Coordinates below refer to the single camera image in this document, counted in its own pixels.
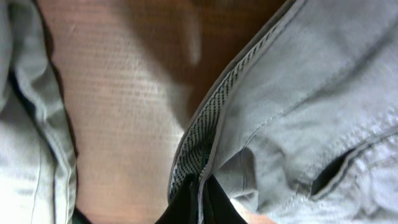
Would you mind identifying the grey shorts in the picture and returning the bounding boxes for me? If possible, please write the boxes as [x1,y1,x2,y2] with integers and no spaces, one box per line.
[1,1,397,223]

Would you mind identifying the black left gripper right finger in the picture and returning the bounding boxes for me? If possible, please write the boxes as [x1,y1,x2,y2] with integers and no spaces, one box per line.
[203,175,247,224]

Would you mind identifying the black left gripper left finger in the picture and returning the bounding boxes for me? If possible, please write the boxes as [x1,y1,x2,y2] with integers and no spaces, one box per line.
[155,174,198,224]

